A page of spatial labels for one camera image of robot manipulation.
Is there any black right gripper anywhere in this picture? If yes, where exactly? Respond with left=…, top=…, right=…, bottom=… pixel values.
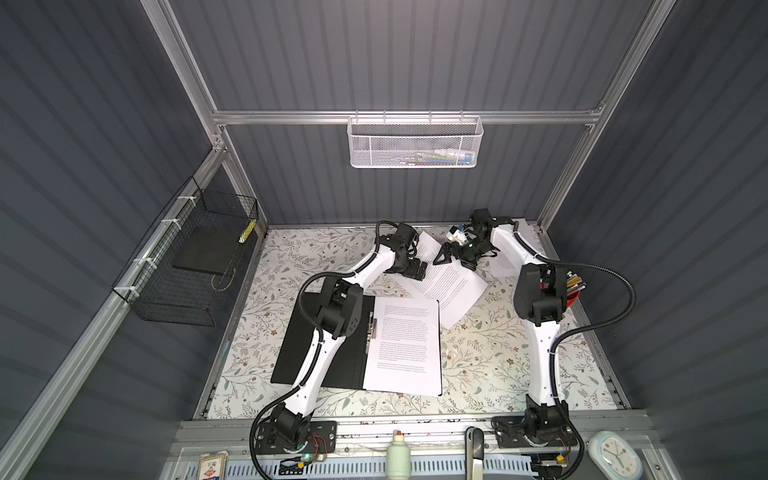
left=434, top=240, right=493, bottom=272

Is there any printed paper sheet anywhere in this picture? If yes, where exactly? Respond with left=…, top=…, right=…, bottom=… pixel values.
left=363, top=297, right=443, bottom=397
left=488, top=216, right=542, bottom=277
left=396, top=231, right=487, bottom=329

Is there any red folder with black inside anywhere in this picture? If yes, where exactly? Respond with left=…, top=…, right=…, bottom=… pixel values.
left=271, top=295, right=442, bottom=396

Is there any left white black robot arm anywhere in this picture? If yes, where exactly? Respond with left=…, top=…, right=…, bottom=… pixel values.
left=272, top=220, right=427, bottom=422

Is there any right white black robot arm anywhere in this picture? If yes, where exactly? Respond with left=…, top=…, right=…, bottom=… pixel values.
left=433, top=209, right=568, bottom=408

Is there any red pen cup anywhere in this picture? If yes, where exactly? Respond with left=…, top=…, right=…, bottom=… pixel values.
left=566, top=271, right=586, bottom=307

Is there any yellow marker in black basket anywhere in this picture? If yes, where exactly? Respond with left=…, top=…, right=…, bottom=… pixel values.
left=238, top=220, right=257, bottom=244

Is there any white plastic bottle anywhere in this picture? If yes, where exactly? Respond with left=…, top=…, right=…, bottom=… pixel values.
left=385, top=430, right=412, bottom=480

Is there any white analog clock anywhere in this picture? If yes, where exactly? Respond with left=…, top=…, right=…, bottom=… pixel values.
left=588, top=430, right=644, bottom=480

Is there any small card box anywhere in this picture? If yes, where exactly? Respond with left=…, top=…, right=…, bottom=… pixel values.
left=195, top=451, right=228, bottom=480

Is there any right black corrugated cable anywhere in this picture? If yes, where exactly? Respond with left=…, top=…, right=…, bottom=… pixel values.
left=509, top=224, right=637, bottom=415

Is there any black corrugated cable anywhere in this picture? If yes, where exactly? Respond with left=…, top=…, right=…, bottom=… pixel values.
left=509, top=224, right=637, bottom=415
left=248, top=220, right=400, bottom=480

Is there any white wire wall basket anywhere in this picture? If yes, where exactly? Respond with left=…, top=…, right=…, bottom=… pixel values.
left=346, top=114, right=484, bottom=169

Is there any silver handle at front rail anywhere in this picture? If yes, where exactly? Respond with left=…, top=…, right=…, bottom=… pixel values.
left=465, top=427, right=485, bottom=480

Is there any left black corrugated cable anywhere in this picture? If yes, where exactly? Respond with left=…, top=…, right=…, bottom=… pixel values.
left=248, top=220, right=400, bottom=480

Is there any black wire side basket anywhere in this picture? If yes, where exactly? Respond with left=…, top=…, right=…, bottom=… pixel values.
left=113, top=179, right=260, bottom=327

